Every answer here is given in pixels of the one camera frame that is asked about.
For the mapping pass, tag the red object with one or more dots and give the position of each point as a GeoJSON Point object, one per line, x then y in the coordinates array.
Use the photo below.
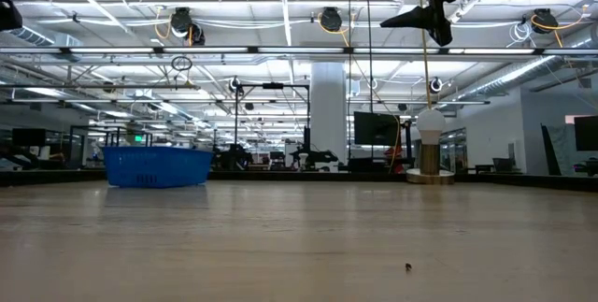
{"type": "Point", "coordinates": [394, 159]}

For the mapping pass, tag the blue plastic basket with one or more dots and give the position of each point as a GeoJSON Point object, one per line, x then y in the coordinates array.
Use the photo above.
{"type": "Point", "coordinates": [154, 166]}

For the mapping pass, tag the background black robot arm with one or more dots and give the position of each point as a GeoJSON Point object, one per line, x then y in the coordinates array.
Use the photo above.
{"type": "Point", "coordinates": [317, 156]}

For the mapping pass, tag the grey tarp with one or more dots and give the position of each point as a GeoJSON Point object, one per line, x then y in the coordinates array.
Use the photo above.
{"type": "Point", "coordinates": [567, 152]}

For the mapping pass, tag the white bulb brass lamp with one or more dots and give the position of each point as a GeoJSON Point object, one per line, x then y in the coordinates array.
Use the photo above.
{"type": "Point", "coordinates": [430, 157]}

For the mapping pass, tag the black monitor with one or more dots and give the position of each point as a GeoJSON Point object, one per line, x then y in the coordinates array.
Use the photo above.
{"type": "Point", "coordinates": [28, 137]}
{"type": "Point", "coordinates": [586, 133]}
{"type": "Point", "coordinates": [376, 128]}

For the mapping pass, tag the black aluminium table frame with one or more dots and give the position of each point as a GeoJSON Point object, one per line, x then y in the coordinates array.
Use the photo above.
{"type": "Point", "coordinates": [327, 176]}

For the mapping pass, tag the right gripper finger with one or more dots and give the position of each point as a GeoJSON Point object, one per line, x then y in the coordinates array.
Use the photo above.
{"type": "Point", "coordinates": [430, 19]}

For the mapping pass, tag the white square column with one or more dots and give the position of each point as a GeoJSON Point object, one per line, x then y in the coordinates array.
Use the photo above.
{"type": "Point", "coordinates": [328, 115]}

